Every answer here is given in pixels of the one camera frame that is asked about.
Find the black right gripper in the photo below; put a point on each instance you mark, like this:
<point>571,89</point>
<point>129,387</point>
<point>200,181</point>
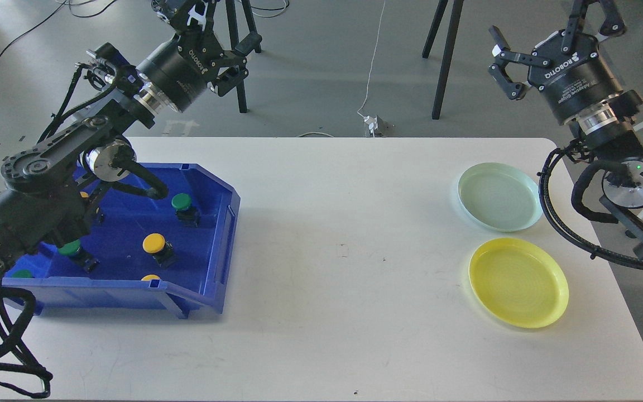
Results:
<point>575,78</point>

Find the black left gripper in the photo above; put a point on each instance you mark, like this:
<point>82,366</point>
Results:
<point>183,67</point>

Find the yellow push button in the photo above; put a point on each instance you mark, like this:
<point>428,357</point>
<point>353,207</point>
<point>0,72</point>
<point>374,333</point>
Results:
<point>162,251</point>

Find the green push button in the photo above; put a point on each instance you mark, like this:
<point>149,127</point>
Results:
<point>79,255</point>
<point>185,211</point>

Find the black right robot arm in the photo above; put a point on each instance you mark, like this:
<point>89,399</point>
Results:
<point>610,188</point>

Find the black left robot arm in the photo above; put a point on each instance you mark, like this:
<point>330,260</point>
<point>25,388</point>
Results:
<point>54,188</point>

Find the light green plate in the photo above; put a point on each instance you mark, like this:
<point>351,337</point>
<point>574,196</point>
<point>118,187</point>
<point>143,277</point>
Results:
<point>499,197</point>

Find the yellow plate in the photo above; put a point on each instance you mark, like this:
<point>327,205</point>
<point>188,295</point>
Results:
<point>518,283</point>

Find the yellow button bin front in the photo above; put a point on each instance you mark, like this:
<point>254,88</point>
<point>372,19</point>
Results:
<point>150,277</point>

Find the green button bin corner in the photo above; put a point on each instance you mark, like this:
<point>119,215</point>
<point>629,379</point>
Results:
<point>23,273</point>

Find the black tripod left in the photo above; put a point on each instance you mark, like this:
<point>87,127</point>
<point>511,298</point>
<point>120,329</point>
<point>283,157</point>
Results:
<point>242,47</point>

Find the black tripod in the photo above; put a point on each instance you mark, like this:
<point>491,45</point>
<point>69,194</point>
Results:
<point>242,47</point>
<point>449,46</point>

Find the black tripod right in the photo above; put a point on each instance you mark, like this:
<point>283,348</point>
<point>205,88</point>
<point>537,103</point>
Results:
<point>449,46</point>

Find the white power adapter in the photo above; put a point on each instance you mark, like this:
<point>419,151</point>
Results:
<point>376,127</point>

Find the blue plastic bin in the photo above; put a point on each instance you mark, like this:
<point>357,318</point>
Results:
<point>196,279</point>

